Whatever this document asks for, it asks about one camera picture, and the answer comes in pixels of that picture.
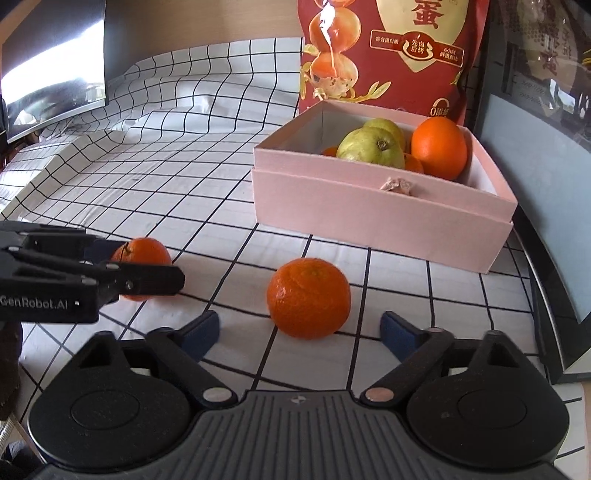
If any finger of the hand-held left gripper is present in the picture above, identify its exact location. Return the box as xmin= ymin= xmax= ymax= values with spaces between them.
xmin=0 ymin=222 xmax=130 ymax=265
xmin=0 ymin=248 xmax=186 ymax=306

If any mandarin with stem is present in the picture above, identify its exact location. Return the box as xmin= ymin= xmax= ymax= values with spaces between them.
xmin=110 ymin=237 xmax=173 ymax=303

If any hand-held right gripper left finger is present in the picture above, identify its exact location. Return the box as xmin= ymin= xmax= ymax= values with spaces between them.
xmin=76 ymin=310 xmax=237 ymax=409

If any black computer monitor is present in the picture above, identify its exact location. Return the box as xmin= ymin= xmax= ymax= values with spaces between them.
xmin=468 ymin=0 xmax=591 ymax=385
xmin=0 ymin=0 xmax=108 ymax=145

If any pink cardboard box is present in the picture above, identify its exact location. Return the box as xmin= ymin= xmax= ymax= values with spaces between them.
xmin=252 ymin=100 xmax=519 ymax=275

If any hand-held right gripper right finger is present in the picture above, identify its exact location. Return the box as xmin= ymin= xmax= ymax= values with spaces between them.
xmin=359 ymin=310 xmax=520 ymax=409

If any green guava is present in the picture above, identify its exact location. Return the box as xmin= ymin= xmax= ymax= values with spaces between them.
xmin=362 ymin=117 xmax=407 ymax=153
xmin=336 ymin=128 xmax=406 ymax=168

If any large orange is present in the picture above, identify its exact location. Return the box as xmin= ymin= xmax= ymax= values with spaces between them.
xmin=411 ymin=117 xmax=468 ymax=182

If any big mandarin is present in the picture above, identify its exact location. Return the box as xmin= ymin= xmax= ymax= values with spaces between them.
xmin=267 ymin=257 xmax=352 ymax=341

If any red snack bag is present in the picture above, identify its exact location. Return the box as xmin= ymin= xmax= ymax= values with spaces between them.
xmin=298 ymin=0 xmax=490 ymax=125

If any black grid white tablecloth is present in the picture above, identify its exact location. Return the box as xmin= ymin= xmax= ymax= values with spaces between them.
xmin=0 ymin=37 xmax=591 ymax=480

